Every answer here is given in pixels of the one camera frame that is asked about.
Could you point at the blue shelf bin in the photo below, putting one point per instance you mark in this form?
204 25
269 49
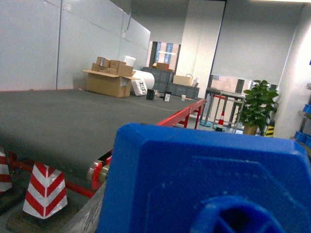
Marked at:
301 137

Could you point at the red metal table frame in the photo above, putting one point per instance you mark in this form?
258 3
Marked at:
99 169

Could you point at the long cardboard box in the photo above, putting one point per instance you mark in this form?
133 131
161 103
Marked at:
115 64

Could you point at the potted green plant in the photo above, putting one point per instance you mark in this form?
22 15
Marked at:
258 106

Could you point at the large open cardboard box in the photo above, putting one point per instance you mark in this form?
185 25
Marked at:
109 84

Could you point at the labelled small cardboard box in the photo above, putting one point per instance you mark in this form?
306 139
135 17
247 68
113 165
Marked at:
103 62

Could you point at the blue plastic part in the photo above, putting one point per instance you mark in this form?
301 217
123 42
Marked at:
173 180

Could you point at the black and white box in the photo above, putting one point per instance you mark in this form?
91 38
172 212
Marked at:
167 96

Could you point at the grey plastic crate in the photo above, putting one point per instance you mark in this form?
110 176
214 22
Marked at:
164 82

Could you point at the red white cone at left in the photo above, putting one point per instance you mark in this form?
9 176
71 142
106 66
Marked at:
10 194

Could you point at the metal frame table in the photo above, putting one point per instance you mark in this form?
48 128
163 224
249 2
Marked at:
216 101

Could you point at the red white traffic cone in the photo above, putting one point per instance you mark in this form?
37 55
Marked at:
46 208

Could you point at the yellow black traffic cone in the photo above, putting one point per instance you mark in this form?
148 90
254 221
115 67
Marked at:
270 129

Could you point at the small cardboard box right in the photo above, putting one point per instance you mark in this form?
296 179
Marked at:
125 70

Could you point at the white foam roll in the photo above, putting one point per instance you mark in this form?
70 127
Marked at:
144 81

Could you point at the black ribbed box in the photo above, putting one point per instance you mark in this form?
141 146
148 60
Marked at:
150 94

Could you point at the small red white cone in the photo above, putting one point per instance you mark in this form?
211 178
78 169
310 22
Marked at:
219 127

